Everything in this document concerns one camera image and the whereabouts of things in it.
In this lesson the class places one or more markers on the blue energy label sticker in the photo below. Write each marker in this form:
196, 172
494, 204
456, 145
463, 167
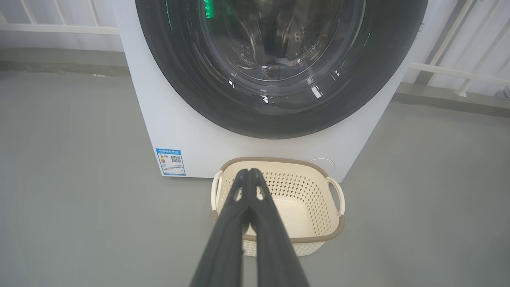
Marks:
170, 162

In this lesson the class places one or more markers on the cream laundry basket brown rim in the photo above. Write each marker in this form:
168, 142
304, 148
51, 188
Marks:
310, 207

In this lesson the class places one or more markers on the black round glass washer door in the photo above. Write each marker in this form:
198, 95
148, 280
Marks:
179, 79

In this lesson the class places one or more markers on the white washing machine body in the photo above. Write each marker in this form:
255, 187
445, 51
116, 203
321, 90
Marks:
179, 131

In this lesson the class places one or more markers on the round white filter cover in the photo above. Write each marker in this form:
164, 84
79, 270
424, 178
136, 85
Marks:
323, 163

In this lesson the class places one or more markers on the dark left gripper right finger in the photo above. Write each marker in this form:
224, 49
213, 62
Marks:
273, 247

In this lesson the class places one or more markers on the white metal railing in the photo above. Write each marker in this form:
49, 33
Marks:
59, 28
450, 71

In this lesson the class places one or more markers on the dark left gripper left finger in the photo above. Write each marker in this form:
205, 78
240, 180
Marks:
227, 239

